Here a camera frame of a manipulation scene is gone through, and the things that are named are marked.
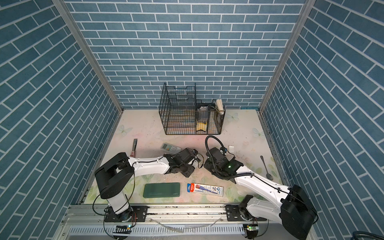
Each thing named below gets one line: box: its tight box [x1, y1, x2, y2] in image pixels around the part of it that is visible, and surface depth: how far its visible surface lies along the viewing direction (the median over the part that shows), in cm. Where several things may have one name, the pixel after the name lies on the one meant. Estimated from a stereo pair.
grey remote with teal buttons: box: [161, 142, 182, 154], surface depth 98 cm
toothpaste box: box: [187, 183, 224, 197], surface depth 82 cm
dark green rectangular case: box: [143, 182, 180, 199], surface depth 82 cm
